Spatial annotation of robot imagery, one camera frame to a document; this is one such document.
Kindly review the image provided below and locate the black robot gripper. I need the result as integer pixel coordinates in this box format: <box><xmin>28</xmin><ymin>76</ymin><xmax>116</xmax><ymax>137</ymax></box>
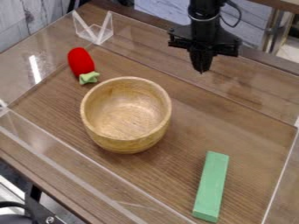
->
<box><xmin>168</xmin><ymin>16</ymin><xmax>241</xmax><ymax>73</ymax></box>

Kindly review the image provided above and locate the green foam block stick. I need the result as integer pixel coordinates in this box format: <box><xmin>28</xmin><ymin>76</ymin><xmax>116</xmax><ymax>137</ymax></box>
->
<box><xmin>192</xmin><ymin>151</ymin><xmax>229</xmax><ymax>223</ymax></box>

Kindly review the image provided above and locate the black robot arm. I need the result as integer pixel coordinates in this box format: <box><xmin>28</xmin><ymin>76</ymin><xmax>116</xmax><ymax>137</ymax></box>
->
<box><xmin>168</xmin><ymin>0</ymin><xmax>241</xmax><ymax>74</ymax></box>

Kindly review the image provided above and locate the brown wooden bowl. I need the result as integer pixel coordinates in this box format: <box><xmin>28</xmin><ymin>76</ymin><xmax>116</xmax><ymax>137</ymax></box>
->
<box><xmin>80</xmin><ymin>76</ymin><xmax>172</xmax><ymax>154</ymax></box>

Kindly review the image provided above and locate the wooden chair in background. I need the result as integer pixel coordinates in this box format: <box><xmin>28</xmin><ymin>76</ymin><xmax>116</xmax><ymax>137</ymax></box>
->
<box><xmin>249</xmin><ymin>0</ymin><xmax>299</xmax><ymax>54</ymax></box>

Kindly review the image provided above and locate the red plush strawberry toy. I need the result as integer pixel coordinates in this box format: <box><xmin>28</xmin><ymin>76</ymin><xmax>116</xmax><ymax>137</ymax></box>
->
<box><xmin>68</xmin><ymin>47</ymin><xmax>98</xmax><ymax>85</ymax></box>

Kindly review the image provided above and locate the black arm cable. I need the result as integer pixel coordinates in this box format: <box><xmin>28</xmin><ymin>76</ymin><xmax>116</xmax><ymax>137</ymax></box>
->
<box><xmin>218</xmin><ymin>0</ymin><xmax>242</xmax><ymax>29</ymax></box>

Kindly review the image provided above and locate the black cable under table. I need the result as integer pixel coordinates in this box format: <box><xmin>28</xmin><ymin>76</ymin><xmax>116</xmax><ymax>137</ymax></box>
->
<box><xmin>0</xmin><ymin>199</ymin><xmax>33</xmax><ymax>224</ymax></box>

